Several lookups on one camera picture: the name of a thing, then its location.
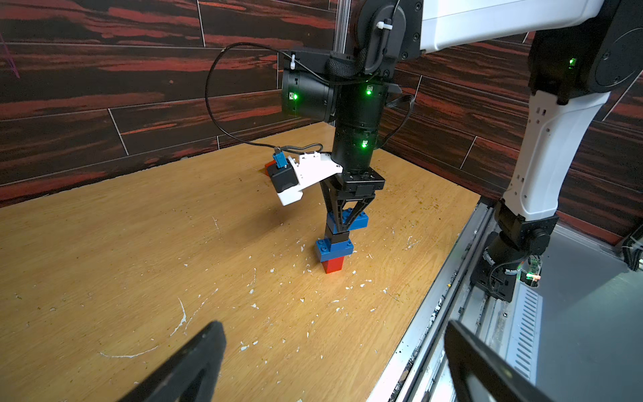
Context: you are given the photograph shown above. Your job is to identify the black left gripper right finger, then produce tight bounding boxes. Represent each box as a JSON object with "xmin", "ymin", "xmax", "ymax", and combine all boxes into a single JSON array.
[{"xmin": 444, "ymin": 320, "xmax": 550, "ymax": 402}]

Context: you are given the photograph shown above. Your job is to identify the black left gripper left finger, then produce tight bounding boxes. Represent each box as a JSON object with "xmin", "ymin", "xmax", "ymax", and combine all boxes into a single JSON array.
[{"xmin": 122, "ymin": 321, "xmax": 227, "ymax": 401}]

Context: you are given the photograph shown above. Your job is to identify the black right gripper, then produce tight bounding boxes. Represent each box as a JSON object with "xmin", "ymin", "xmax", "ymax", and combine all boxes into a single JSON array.
[{"xmin": 320, "ymin": 169, "xmax": 385, "ymax": 231}]

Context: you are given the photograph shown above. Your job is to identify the blue long brick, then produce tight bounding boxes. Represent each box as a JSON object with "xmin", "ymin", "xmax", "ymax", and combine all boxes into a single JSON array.
[
  {"xmin": 327, "ymin": 208, "xmax": 368, "ymax": 234},
  {"xmin": 316, "ymin": 239, "xmax": 354, "ymax": 262}
]

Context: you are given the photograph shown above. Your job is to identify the black square brick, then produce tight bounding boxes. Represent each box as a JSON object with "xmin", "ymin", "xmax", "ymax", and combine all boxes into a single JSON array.
[{"xmin": 324, "ymin": 225, "xmax": 350, "ymax": 245}]

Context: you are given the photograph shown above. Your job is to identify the red tall square brick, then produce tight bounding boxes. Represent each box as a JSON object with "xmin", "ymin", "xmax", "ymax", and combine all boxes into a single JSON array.
[{"xmin": 322, "ymin": 256, "xmax": 344, "ymax": 274}]

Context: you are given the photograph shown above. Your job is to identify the small red base brick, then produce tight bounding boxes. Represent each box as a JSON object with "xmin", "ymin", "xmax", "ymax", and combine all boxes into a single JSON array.
[{"xmin": 264, "ymin": 160, "xmax": 276, "ymax": 177}]

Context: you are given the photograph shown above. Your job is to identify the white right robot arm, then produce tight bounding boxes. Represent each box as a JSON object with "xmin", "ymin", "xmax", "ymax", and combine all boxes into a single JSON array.
[{"xmin": 381, "ymin": 33, "xmax": 642, "ymax": 244}]

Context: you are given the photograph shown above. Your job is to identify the aluminium front base rails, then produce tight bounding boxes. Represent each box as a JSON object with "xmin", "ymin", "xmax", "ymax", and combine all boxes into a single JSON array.
[{"xmin": 363, "ymin": 195, "xmax": 643, "ymax": 402}]

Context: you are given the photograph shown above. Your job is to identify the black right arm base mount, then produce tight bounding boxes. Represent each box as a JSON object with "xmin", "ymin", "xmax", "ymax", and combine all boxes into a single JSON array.
[{"xmin": 471, "ymin": 199, "xmax": 559, "ymax": 303}]

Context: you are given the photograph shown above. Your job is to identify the aluminium frame rail right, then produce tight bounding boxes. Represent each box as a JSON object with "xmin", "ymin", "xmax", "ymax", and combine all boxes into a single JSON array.
[{"xmin": 333, "ymin": 0, "xmax": 352, "ymax": 53}]

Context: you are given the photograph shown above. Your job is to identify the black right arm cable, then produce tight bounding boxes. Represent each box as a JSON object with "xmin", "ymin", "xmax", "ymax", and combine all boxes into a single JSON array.
[{"xmin": 204, "ymin": 41, "xmax": 333, "ymax": 154}]

